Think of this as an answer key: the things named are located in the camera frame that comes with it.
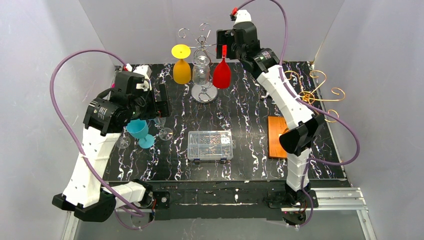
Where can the gold wire glass rack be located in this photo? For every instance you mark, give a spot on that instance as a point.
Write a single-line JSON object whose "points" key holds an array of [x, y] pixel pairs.
{"points": [[311, 97]]}

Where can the silver wire glass rack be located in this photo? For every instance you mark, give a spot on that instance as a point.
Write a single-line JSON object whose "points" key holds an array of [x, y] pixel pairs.
{"points": [[203, 90]]}

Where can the red plastic wine glass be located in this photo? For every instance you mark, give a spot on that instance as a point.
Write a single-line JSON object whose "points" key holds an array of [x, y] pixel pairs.
{"points": [[222, 73]]}

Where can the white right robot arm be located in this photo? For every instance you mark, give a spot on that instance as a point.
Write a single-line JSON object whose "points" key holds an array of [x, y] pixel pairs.
{"points": [[303, 124]]}

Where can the clear glass wine glass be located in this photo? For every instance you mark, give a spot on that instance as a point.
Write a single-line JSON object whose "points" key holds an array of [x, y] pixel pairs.
{"points": [[123, 141], [165, 133]]}

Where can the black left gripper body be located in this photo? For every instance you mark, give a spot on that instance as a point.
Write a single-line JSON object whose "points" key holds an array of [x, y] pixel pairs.
{"points": [[163, 100]]}

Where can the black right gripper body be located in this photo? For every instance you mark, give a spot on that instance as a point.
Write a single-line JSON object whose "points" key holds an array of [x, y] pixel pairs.
{"points": [[221, 39]]}

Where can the orange wooden rack base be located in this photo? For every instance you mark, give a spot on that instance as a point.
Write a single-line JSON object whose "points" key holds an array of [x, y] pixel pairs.
{"points": [[276, 127]]}

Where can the clear plastic screw box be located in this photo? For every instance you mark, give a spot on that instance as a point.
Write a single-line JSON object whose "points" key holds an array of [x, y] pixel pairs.
{"points": [[210, 146]]}

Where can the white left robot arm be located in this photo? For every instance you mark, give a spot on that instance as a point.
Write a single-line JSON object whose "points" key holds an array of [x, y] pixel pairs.
{"points": [[86, 194]]}

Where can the yellow plastic wine glass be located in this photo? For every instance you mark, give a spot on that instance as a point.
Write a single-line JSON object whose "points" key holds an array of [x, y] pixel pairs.
{"points": [[181, 69]]}

